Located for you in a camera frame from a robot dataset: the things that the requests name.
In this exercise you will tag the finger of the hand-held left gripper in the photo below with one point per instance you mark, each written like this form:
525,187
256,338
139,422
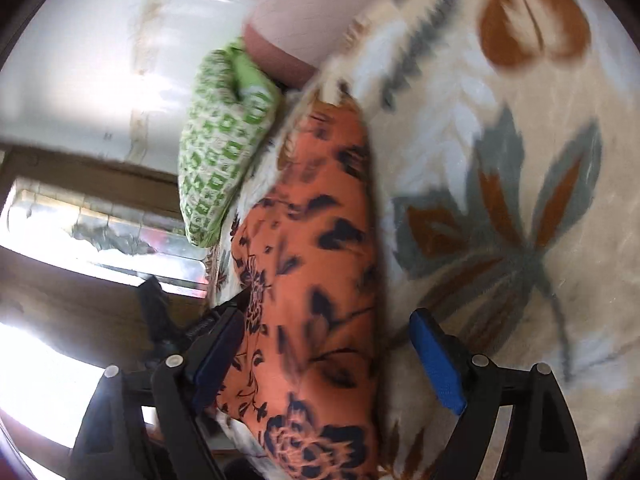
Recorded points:
156,312
220,312

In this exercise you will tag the orange floral garment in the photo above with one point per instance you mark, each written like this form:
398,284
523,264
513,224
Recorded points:
310,210

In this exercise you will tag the pink striped pillow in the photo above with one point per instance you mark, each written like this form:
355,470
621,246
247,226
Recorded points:
310,20

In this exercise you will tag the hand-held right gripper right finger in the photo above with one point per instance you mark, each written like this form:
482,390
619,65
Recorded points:
440,360

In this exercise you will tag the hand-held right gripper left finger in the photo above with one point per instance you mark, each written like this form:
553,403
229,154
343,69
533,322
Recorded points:
215,360

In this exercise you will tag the green patterned pillow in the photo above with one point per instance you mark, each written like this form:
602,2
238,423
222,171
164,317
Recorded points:
215,150

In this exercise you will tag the cream leaf printed blanket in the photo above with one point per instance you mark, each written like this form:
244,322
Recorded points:
500,135

